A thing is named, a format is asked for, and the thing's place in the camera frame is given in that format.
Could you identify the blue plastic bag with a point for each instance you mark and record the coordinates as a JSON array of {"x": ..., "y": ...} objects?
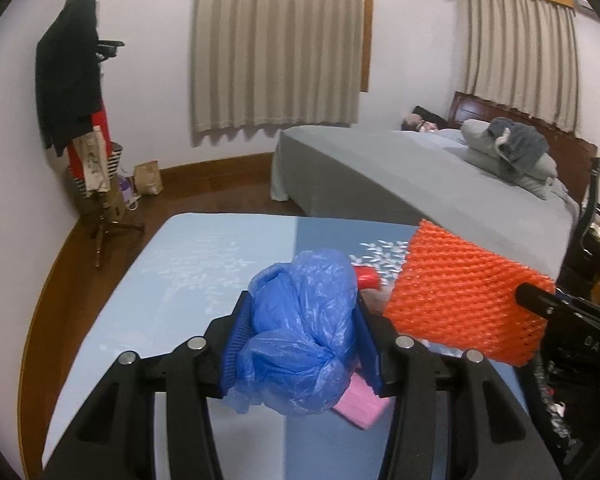
[{"x": 300, "y": 320}]

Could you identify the wide beige curtain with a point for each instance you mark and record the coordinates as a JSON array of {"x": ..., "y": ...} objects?
[{"x": 275, "y": 45}]

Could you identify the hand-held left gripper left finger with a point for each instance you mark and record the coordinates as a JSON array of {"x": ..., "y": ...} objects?
[{"x": 232, "y": 355}]

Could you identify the orange foam net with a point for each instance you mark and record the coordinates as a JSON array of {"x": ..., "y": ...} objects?
[{"x": 455, "y": 290}]

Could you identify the narrow beige curtain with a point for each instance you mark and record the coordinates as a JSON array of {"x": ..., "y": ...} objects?
[{"x": 520, "y": 55}]

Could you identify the plush toy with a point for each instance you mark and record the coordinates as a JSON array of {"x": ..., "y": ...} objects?
[{"x": 420, "y": 124}]

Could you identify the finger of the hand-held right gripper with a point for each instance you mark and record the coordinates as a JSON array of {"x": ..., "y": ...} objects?
[
  {"x": 566, "y": 298},
  {"x": 537, "y": 300}
]

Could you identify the striped bag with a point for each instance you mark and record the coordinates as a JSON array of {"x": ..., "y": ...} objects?
[{"x": 116, "y": 160}]

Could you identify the pink packet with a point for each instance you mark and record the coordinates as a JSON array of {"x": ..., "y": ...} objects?
[{"x": 360, "y": 405}]

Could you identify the black pillow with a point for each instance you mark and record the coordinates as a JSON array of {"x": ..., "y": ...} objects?
[{"x": 427, "y": 111}]

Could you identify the wooden headboard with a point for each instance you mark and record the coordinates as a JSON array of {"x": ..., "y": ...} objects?
[{"x": 480, "y": 107}]

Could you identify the folded light grey quilt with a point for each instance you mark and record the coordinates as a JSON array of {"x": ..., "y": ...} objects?
[{"x": 480, "y": 150}]

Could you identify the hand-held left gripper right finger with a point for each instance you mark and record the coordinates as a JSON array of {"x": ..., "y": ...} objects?
[{"x": 372, "y": 355}]

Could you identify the brown paper bag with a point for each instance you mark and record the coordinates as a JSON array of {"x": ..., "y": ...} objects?
[{"x": 147, "y": 177}]

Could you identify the bin with black liner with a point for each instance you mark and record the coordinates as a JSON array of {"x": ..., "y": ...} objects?
[{"x": 555, "y": 410}]

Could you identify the wooden window frame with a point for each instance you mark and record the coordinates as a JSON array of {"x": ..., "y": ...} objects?
[{"x": 366, "y": 30}]

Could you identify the wooden coat rack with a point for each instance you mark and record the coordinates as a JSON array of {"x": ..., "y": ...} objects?
[{"x": 102, "y": 230}]

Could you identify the red garment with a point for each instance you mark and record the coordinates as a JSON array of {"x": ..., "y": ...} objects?
[{"x": 100, "y": 125}]

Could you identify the red plastic bag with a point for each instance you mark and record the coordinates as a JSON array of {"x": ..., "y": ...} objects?
[{"x": 367, "y": 277}]

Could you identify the beige printed tote bag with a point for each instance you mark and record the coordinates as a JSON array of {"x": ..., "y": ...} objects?
[{"x": 92, "y": 160}]

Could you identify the bed with grey sheet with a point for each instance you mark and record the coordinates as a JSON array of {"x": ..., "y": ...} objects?
[{"x": 380, "y": 175}]

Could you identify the black office chair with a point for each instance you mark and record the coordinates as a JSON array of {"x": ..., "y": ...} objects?
[{"x": 587, "y": 240}]

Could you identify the dark grey garment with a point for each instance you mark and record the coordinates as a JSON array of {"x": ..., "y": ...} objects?
[{"x": 525, "y": 142}]

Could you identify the purple bag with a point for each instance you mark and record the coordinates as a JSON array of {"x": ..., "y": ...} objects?
[{"x": 128, "y": 192}]

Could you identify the blue tree print table cloth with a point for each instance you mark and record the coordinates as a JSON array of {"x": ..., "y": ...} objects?
[{"x": 180, "y": 270}]

